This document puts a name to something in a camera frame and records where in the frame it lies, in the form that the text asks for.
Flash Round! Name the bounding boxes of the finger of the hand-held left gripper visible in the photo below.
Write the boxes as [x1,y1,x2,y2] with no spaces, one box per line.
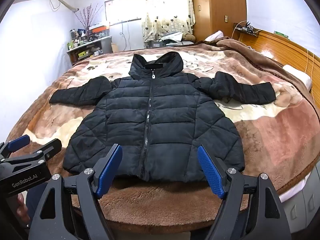
[0,134,31,158]
[0,138,62,167]

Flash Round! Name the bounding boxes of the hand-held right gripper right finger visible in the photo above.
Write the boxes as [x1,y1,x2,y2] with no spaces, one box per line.
[197,145,293,240]

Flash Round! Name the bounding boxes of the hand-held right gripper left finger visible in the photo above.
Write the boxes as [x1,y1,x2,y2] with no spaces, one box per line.
[28,144,123,240]

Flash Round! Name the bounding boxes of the black puffer jacket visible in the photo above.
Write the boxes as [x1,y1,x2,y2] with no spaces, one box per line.
[49,51,277,183]

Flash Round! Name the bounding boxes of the person's left hand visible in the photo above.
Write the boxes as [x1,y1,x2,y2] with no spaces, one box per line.
[15,192,32,225]

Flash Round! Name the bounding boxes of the brown printed blanket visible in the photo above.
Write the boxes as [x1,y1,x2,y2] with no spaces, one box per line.
[5,36,320,228]

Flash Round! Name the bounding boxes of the grey bed base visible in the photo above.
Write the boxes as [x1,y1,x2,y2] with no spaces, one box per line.
[279,172,320,228]

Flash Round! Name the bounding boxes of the cluttered shelf unit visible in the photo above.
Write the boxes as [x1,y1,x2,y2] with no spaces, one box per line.
[66,35,113,67]

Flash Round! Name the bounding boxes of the orange box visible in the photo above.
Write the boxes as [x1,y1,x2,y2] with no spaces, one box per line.
[89,24,110,34]

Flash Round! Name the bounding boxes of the white pillow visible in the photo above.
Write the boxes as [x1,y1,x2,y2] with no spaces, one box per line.
[282,64,312,91]
[205,30,225,42]

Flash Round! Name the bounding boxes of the grey storage box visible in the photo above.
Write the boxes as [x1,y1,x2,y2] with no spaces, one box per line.
[145,40,167,49]

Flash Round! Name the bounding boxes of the bare flower branches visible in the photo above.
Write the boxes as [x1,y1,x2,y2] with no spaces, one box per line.
[74,4,103,34]

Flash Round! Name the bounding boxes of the white plastic bags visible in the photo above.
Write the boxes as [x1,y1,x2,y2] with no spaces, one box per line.
[160,32,186,42]

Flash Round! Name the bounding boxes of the wooden headboard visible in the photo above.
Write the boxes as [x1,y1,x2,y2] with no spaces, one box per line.
[237,29,320,80]
[231,21,316,98]

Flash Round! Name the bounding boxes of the window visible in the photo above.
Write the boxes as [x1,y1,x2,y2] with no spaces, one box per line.
[104,0,143,26]

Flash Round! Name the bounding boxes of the wooden wardrobe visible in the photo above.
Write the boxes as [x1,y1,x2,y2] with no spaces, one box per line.
[190,0,248,43]

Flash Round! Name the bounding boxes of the heart print curtain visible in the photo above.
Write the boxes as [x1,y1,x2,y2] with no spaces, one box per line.
[138,0,196,43]

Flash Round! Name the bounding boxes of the hanging wall cable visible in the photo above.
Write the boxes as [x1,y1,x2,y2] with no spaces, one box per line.
[119,21,126,51]

